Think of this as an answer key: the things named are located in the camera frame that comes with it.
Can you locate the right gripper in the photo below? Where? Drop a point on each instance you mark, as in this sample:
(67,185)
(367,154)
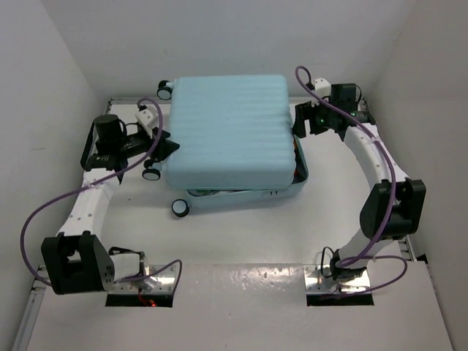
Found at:
(303,111)

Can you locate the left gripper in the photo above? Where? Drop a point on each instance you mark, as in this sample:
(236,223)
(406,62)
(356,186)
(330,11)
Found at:
(164,147)

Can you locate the light blue suitcase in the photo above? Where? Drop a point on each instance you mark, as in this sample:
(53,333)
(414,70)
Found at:
(236,140)

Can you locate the orange garment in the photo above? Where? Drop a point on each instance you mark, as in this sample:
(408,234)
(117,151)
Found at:
(299,172)

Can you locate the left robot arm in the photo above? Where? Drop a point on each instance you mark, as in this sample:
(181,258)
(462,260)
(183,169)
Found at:
(75,258)

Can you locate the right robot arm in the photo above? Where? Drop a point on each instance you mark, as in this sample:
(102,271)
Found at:
(395,202)

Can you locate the lid lower wheel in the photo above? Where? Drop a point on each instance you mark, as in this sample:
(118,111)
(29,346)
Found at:
(152,170)

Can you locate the lid wheel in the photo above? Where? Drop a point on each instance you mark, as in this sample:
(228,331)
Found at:
(165,90)
(152,170)

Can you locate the lid upper wheel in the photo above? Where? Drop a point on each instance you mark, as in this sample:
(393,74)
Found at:
(165,90)

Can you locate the front left suitcase wheel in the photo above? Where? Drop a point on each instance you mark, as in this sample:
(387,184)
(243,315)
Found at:
(180,208)

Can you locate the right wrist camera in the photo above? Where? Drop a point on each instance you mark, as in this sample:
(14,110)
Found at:
(322,88)

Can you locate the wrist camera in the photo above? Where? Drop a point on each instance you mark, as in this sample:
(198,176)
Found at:
(322,88)
(148,118)

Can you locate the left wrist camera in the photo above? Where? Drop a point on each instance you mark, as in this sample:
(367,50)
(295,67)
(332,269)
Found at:
(148,118)

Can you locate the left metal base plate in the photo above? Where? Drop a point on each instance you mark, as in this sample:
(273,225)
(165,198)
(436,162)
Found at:
(159,284)

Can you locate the metal base plate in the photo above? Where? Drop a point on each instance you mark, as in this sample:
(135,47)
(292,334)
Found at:
(159,284)
(318,282)

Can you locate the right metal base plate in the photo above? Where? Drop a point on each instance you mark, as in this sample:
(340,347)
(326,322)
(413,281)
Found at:
(318,282)

